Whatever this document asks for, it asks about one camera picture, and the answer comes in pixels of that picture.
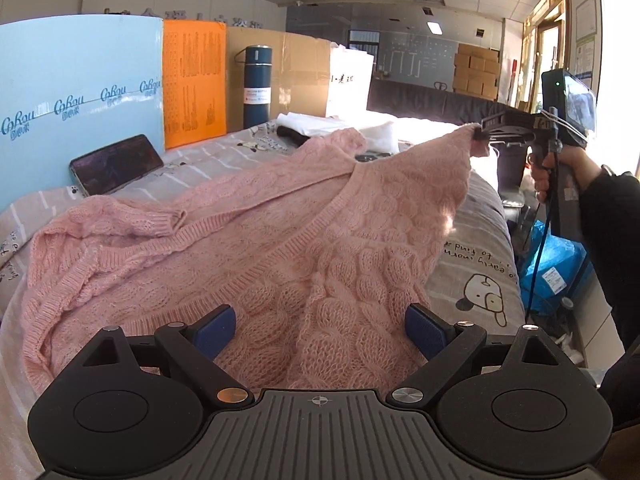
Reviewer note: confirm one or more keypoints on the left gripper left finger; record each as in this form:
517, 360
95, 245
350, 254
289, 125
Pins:
191, 350

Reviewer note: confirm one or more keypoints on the dark blue vacuum bottle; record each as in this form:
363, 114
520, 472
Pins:
257, 69

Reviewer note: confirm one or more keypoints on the stacked cardboard boxes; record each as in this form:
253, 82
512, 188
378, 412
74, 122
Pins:
476, 72

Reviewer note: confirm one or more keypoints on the brown cardboard sheet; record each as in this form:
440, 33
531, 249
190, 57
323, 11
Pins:
300, 73

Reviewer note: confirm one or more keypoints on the white printed shopping bag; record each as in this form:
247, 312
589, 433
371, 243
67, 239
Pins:
350, 78

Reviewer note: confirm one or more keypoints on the black smartphone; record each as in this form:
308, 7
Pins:
106, 170

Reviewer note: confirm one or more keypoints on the cartoon printed bed sheet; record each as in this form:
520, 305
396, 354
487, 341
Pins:
474, 277

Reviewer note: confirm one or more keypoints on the black sofa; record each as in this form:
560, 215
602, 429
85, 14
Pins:
409, 100

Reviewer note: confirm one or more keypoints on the light blue foam board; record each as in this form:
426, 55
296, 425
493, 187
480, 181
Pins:
72, 84

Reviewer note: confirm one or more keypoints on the orange printed board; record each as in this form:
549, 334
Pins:
194, 81

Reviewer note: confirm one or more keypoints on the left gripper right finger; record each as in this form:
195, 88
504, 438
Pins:
449, 350

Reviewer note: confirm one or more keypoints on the blue plastic bag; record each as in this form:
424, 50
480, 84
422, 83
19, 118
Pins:
548, 270

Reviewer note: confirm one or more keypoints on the person right forearm dark sleeve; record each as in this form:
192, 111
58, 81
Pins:
609, 212

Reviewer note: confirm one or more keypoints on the black garment under white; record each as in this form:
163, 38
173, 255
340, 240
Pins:
291, 136

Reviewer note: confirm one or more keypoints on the pink knitted sweater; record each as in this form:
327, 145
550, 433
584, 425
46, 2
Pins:
319, 256

